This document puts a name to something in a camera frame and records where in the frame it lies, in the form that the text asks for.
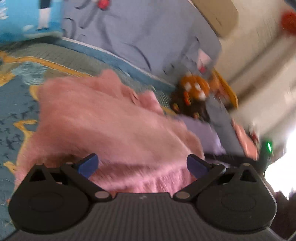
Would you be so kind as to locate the salmon fleece garment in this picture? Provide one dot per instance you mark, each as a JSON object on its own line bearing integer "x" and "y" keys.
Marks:
{"x": 245, "y": 139}

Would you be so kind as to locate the purple garment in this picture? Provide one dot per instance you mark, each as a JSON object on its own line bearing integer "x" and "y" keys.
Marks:
{"x": 205, "y": 134}

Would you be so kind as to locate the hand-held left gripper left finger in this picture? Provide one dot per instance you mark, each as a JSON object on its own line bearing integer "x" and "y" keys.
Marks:
{"x": 89, "y": 165}

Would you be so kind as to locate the grey printed sofa cover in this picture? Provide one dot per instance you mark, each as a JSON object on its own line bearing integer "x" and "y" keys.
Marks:
{"x": 138, "y": 30}

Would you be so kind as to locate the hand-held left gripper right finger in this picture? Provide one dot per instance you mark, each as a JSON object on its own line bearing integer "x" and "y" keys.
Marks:
{"x": 196, "y": 165}

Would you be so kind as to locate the plain cardboard box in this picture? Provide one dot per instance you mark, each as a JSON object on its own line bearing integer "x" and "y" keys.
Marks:
{"x": 219, "y": 16}

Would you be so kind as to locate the pink fluffy jacket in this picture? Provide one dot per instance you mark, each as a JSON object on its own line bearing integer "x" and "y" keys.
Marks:
{"x": 104, "y": 129}

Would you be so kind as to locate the blue cartoon cushion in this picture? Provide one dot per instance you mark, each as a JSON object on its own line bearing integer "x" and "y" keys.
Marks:
{"x": 25, "y": 18}

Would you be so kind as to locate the red panda plush toy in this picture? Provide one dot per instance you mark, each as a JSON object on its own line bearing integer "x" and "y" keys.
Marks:
{"x": 192, "y": 92}

